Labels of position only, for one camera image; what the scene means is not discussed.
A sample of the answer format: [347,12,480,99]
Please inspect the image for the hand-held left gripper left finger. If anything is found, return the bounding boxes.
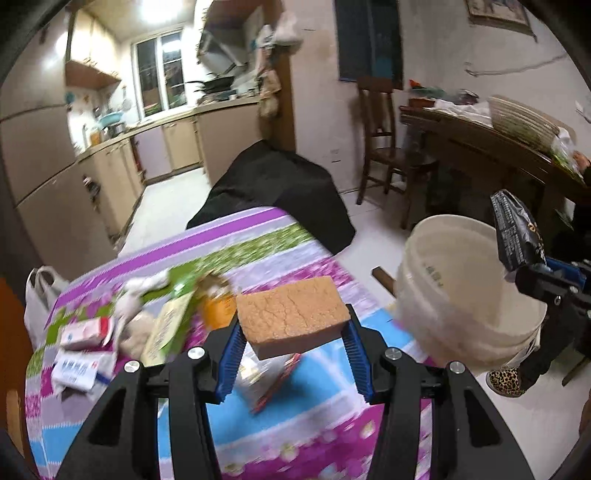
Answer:
[54,320,245,480]

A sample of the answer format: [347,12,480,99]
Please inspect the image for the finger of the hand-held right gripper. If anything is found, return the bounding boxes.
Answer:
[515,264,578,305]
[545,259,591,291]

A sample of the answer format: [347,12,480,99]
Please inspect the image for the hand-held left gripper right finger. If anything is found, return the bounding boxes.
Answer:
[342,305,536,480]

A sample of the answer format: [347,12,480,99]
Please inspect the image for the black snack packet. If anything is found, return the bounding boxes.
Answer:
[490,189,548,273]

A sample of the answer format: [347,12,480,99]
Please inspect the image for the brown sponge block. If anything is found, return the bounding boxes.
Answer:
[235,276,352,361]

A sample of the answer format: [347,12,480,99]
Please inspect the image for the white plastic bucket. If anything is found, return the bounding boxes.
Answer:
[394,215,548,372]

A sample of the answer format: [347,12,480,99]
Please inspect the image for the clear plastic wrapper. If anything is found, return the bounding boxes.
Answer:
[238,353,303,414]

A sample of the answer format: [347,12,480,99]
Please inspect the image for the gold cardboard box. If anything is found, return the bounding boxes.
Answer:
[198,272,241,330]

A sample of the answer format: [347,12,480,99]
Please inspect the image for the green cardboard box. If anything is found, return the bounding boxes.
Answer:
[141,270,204,367]

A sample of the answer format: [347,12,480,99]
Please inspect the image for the leopard print slipper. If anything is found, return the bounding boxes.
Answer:
[487,367,527,398]

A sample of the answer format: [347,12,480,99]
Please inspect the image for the striped floral tablecloth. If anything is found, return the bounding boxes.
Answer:
[25,206,435,480]

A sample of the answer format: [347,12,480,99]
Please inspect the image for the wooden plank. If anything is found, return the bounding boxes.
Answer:
[372,265,398,296]

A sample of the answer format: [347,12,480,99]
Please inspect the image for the cream terry towel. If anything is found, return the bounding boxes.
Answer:
[117,314,160,358]

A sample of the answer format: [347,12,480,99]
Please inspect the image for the small white cloth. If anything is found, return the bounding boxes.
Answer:
[115,270,171,319]

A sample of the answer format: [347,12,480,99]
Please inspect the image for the dark wooden table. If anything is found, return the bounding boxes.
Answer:
[399,106,591,241]

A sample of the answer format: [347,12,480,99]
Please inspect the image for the white packet with red label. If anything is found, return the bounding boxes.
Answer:
[59,316,116,349]

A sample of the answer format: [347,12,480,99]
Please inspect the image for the white packet with blue print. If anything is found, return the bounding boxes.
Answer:
[51,348,118,393]

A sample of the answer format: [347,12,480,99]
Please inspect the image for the woven basket tray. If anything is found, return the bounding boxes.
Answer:
[487,95,561,153]

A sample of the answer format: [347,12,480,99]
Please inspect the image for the white cloth on table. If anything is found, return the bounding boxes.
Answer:
[434,99,492,125]

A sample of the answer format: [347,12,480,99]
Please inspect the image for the black covered object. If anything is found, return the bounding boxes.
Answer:
[186,140,357,256]

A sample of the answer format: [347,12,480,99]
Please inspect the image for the white plastic carrier bag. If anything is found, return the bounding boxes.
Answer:
[24,265,71,347]

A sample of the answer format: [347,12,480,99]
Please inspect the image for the wooden chair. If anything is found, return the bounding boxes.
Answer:
[355,76,439,232]

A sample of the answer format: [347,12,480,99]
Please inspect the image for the orange wooden door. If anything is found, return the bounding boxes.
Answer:
[0,276,40,467]

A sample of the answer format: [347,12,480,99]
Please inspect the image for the beige kitchen base cabinets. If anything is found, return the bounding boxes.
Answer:
[76,99,262,241]

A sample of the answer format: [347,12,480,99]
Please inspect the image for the hanging beige net bag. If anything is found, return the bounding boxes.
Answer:
[256,69,282,118]

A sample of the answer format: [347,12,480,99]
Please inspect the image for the black wok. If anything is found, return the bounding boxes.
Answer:
[185,74,236,93]

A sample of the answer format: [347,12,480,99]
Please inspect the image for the beige refrigerator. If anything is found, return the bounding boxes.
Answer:
[0,14,116,282]

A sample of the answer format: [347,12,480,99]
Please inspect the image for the kitchen window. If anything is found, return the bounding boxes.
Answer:
[131,30,190,116]

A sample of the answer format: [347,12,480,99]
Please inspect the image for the range hood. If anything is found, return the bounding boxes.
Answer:
[196,0,273,70]

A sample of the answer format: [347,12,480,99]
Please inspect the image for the hanging white plastic bag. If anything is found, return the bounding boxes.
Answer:
[256,11,303,51]

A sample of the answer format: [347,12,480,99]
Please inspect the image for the framed wall picture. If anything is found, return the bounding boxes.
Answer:
[464,0,539,33]

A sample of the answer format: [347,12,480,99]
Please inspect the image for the blue wall poster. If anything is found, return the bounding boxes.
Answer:
[333,0,404,90]

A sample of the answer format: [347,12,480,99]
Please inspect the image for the beige kitchen wall cabinet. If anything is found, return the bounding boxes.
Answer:
[65,9,123,88]

